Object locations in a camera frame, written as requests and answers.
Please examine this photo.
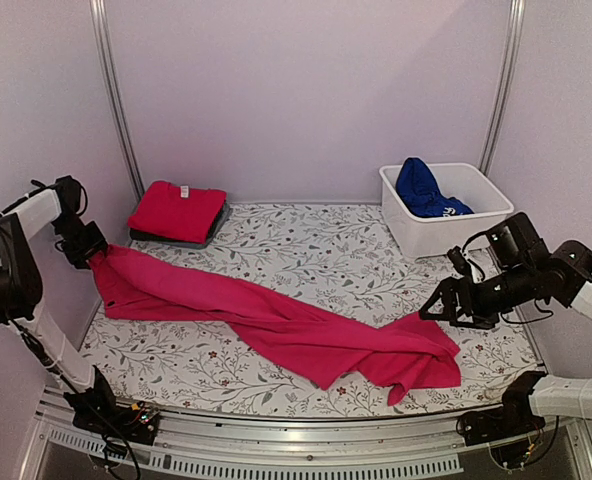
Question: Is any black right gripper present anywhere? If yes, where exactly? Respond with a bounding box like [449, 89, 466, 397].
[419, 260, 536, 330]

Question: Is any aluminium frame post left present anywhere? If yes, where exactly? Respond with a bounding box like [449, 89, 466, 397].
[89, 0, 145, 201]

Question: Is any magenta t-shirt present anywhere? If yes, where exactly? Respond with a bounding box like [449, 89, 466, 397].
[127, 180, 227, 243]

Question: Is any blue garment in bin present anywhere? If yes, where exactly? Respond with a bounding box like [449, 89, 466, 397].
[395, 157, 473, 218]

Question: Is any pink garment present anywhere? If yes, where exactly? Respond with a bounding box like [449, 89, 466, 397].
[88, 245, 462, 406]

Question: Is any floral patterned table cloth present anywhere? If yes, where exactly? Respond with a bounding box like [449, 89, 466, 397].
[81, 204, 541, 418]

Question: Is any white plastic laundry bin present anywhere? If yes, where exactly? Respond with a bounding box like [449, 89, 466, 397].
[378, 162, 516, 260]

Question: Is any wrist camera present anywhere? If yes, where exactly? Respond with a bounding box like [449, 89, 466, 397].
[447, 212, 551, 283]
[55, 175, 89, 215]

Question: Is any aluminium frame post right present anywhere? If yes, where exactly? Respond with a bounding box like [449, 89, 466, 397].
[478, 0, 526, 176]

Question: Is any aluminium frame post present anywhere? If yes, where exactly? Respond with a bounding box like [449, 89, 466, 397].
[89, 0, 145, 201]
[478, 0, 526, 176]

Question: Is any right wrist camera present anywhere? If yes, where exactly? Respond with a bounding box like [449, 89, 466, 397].
[447, 212, 551, 283]

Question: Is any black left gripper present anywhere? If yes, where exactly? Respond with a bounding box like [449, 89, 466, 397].
[52, 212, 108, 268]

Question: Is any aluminium front rail base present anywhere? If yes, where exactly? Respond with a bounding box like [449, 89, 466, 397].
[18, 387, 592, 479]

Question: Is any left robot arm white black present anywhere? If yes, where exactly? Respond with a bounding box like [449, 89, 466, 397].
[0, 176, 125, 436]

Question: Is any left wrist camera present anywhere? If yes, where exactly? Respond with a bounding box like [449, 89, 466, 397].
[55, 175, 89, 215]

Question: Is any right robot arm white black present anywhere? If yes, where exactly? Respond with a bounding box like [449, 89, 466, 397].
[420, 240, 592, 445]

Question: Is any grey folded garment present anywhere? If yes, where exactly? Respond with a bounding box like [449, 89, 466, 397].
[135, 204, 234, 251]

